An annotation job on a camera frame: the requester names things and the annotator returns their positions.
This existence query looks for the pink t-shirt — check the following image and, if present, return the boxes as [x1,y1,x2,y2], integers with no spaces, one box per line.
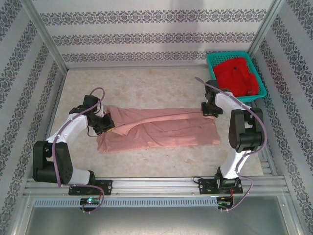
[96,104,221,154]

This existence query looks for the red cloth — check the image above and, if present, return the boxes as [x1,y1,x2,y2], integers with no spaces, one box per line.
[212,57,260,97]

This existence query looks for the teal plastic basket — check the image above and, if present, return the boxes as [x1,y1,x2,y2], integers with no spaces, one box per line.
[206,50,267,103]

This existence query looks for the aluminium back frame rail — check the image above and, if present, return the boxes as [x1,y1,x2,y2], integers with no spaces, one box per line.
[65,64,208,71]

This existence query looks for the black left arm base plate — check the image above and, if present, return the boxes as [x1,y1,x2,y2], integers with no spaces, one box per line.
[68,179,113,196]

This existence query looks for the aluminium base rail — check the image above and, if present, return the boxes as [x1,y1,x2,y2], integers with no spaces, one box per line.
[24,177,286,196]

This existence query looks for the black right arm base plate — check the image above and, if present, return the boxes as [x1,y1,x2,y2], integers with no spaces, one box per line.
[198,178,243,195]

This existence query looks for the grey slotted cable duct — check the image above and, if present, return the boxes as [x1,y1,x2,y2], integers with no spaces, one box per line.
[33,197,220,208]

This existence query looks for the aluminium frame post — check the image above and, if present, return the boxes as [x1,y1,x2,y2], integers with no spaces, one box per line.
[21,0,68,71]
[247,0,287,58]

